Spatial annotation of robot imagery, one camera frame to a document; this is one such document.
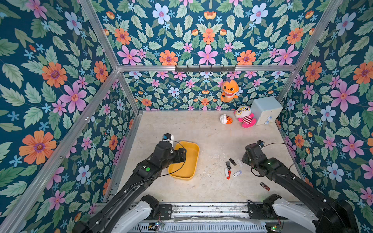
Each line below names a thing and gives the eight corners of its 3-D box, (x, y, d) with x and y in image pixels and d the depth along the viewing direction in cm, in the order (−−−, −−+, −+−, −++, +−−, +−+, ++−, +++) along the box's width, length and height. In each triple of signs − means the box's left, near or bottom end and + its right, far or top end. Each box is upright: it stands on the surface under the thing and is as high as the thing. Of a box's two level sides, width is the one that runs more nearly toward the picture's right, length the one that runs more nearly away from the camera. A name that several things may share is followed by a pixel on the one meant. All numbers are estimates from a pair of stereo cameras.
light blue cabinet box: (254, 128, 112) (261, 113, 99) (245, 114, 122) (251, 99, 109) (275, 124, 115) (284, 109, 102) (264, 110, 125) (272, 95, 112)
